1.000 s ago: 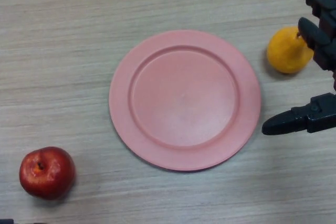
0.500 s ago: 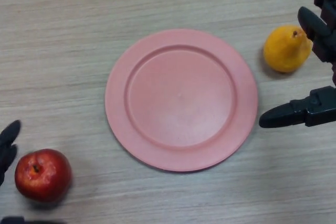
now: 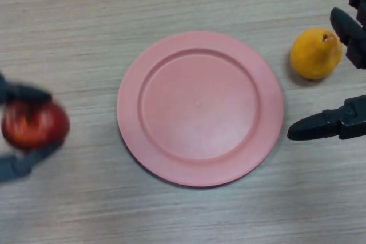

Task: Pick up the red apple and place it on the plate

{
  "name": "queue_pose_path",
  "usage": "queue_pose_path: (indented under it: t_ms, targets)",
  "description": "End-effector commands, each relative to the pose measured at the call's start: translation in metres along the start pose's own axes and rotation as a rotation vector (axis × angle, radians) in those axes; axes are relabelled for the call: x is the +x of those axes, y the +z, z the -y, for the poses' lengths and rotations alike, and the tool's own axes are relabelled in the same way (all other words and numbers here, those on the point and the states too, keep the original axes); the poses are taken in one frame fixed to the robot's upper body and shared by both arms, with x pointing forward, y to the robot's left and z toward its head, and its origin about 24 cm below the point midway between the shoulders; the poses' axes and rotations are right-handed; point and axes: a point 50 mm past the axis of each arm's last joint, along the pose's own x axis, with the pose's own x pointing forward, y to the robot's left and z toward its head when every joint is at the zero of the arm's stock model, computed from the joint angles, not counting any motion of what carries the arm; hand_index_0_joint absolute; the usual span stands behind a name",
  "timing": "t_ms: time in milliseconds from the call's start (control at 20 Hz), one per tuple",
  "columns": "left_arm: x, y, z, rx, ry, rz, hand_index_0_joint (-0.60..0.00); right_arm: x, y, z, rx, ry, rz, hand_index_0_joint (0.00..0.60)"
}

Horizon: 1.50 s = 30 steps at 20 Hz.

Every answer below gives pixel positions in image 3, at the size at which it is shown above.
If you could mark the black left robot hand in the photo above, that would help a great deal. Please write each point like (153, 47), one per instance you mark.
(17, 167)

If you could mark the yellow pear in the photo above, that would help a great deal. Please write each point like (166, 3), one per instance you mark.
(313, 55)

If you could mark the pink round plate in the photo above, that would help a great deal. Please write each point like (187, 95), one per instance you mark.
(200, 109)

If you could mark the red apple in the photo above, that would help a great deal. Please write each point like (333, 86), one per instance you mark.
(35, 127)

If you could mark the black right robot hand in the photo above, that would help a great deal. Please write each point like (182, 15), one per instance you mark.
(351, 121)

